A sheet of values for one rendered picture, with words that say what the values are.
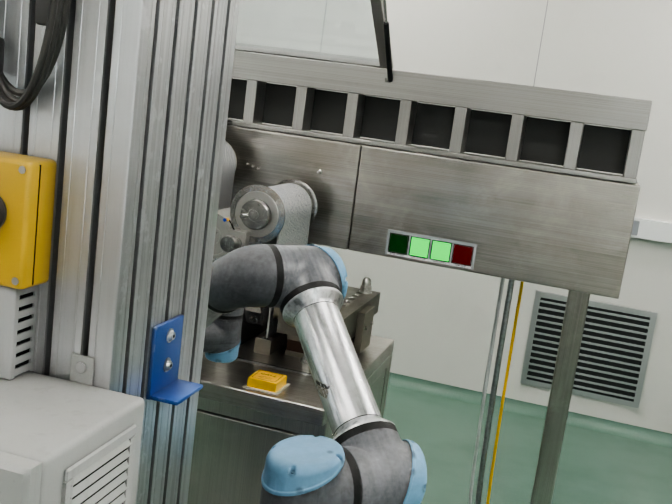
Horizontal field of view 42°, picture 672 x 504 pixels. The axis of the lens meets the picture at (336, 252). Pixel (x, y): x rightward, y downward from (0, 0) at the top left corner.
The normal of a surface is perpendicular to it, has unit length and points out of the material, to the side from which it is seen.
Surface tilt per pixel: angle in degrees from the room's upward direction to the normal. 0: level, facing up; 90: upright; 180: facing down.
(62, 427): 0
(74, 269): 90
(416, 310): 90
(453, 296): 90
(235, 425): 90
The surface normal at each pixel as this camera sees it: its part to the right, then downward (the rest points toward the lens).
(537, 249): -0.29, 0.14
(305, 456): 0.01, -0.97
